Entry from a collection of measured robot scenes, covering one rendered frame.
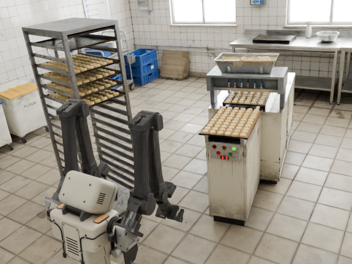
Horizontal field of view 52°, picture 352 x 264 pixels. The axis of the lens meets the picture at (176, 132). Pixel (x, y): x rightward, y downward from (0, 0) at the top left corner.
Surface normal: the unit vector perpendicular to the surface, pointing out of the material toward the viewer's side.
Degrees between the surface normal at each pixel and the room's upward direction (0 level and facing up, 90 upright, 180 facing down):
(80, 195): 48
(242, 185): 90
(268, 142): 90
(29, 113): 92
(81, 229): 82
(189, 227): 0
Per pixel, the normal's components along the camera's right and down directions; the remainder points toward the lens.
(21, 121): 0.80, 0.22
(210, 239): -0.09, -0.90
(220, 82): -0.36, 0.43
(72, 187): -0.44, -0.31
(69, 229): -0.53, 0.28
